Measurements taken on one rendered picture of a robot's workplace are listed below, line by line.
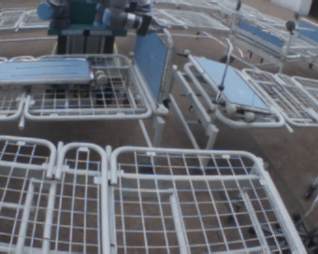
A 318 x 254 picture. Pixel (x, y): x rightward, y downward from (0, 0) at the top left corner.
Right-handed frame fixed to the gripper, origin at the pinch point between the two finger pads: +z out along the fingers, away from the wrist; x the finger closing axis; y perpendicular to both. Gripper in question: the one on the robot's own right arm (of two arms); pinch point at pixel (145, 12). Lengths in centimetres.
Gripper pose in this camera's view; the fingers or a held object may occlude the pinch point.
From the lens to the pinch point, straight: 207.1
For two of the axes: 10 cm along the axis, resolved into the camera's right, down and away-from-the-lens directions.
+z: 9.0, 1.2, 4.1
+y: -2.8, -5.6, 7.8
